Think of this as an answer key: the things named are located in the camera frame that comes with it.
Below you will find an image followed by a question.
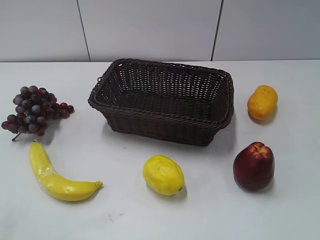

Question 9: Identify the red apple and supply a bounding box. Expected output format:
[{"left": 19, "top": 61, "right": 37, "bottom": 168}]
[{"left": 233, "top": 141, "right": 275, "bottom": 192}]

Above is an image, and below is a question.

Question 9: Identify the dark brown wicker basket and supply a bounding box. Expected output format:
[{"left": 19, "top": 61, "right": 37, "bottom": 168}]
[{"left": 88, "top": 58, "right": 234, "bottom": 146}]

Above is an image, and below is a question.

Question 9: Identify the yellow lemon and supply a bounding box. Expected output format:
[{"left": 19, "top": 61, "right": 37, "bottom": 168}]
[{"left": 142, "top": 155, "right": 185, "bottom": 196}]

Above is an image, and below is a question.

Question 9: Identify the orange mango fruit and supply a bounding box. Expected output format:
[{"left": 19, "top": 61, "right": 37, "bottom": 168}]
[{"left": 247, "top": 85, "right": 278, "bottom": 121}]

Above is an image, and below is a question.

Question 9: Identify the yellow banana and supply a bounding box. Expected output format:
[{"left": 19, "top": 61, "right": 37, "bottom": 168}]
[{"left": 29, "top": 141, "right": 103, "bottom": 202}]

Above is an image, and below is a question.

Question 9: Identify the purple grape bunch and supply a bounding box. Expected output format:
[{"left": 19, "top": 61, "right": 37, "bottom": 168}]
[{"left": 1, "top": 85, "right": 75, "bottom": 142}]

